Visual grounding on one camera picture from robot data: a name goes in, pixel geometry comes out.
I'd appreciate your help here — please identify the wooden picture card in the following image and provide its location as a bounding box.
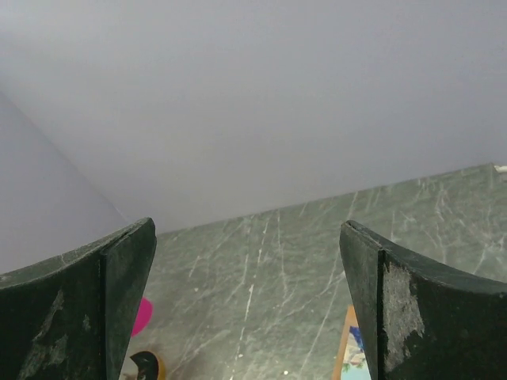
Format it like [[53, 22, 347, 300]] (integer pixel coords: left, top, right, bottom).
[[331, 305, 371, 380]]

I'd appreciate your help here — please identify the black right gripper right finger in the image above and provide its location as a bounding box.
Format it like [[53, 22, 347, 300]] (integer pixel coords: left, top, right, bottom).
[[339, 220, 506, 379]]

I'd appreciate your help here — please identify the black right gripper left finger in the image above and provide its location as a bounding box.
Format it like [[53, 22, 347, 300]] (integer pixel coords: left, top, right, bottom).
[[1, 218, 157, 379]]

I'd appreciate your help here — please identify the gold wire glass rack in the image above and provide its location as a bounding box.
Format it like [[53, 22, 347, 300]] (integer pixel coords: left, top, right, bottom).
[[121, 350, 166, 380]]

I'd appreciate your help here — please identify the pink wine glass front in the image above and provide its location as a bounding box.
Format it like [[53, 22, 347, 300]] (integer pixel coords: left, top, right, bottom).
[[131, 298, 154, 337]]

